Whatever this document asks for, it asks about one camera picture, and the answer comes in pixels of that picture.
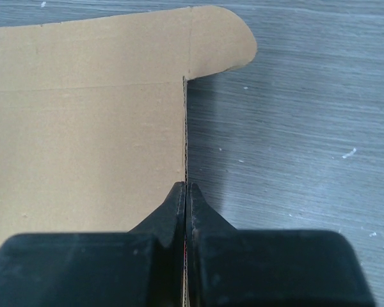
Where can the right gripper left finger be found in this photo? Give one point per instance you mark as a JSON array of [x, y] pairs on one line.
[[141, 267]]

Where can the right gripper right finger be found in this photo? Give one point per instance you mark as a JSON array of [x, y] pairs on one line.
[[231, 267]]

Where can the brown cardboard box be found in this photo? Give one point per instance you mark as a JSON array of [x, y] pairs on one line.
[[93, 131]]

